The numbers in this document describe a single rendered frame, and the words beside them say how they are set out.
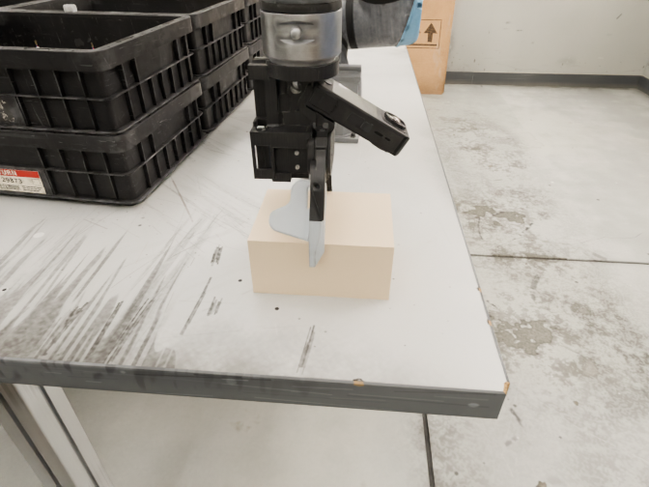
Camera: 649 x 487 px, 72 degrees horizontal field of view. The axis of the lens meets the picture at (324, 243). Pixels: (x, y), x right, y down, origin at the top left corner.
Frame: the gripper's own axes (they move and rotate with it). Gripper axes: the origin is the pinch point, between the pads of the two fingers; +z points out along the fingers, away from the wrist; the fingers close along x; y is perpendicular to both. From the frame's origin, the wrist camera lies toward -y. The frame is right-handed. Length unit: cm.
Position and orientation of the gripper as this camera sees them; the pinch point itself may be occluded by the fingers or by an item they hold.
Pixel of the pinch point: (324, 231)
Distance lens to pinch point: 54.9
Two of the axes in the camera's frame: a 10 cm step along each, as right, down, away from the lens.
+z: 0.0, 8.2, 5.7
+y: -10.0, -0.4, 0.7
